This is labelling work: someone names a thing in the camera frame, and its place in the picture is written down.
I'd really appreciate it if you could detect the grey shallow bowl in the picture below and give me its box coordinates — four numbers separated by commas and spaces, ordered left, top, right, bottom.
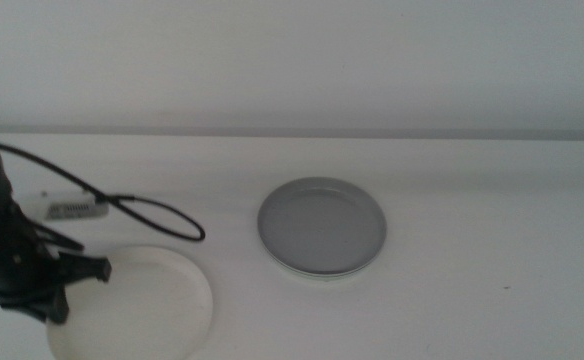
256, 176, 388, 277

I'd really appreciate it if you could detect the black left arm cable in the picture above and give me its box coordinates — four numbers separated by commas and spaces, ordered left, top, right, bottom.
0, 134, 207, 243

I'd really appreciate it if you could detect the pale green shallow bowl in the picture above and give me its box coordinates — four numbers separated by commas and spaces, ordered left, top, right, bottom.
266, 244, 381, 283

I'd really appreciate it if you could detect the white shallow bowl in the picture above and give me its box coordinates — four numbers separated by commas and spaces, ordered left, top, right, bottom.
45, 244, 215, 360

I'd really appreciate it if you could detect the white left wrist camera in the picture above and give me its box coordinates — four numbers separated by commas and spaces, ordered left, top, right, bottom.
20, 191, 110, 222

